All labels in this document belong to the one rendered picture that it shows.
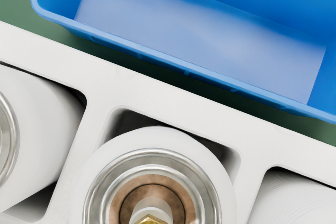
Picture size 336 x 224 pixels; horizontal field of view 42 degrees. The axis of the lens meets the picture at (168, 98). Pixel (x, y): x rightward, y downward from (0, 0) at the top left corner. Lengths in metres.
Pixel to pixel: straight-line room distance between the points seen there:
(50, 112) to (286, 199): 0.17
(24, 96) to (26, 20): 0.28
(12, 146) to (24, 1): 0.31
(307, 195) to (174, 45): 0.26
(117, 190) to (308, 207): 0.11
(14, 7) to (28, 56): 0.21
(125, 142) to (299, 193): 0.13
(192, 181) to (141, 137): 0.04
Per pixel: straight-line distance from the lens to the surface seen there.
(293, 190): 0.33
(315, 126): 0.52
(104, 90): 0.32
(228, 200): 0.25
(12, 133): 0.25
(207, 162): 0.25
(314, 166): 0.33
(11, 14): 0.54
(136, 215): 0.22
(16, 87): 0.26
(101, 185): 0.25
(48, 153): 0.28
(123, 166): 0.24
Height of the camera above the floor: 0.49
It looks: 87 degrees down
